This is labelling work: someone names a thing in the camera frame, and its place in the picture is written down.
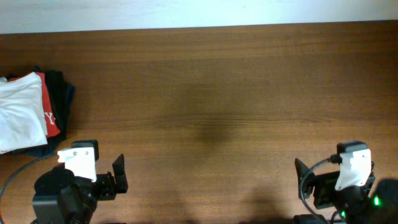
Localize red printed folded t-shirt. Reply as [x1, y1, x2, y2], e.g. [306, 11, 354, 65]
[7, 72, 62, 139]

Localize white t-shirt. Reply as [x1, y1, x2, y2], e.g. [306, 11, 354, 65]
[1, 72, 47, 154]

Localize dark navy folded clothes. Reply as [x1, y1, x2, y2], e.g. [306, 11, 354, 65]
[10, 66, 75, 157]

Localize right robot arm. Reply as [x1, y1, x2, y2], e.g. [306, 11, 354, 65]
[293, 159, 397, 224]

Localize left black cable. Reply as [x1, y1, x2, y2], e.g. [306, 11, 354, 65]
[0, 152, 60, 224]

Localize right black cable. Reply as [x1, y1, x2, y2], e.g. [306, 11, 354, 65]
[298, 154, 343, 224]

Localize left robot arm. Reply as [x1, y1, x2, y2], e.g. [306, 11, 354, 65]
[32, 154, 128, 224]

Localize black cable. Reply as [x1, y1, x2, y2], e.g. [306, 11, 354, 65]
[298, 154, 343, 224]
[0, 152, 60, 224]

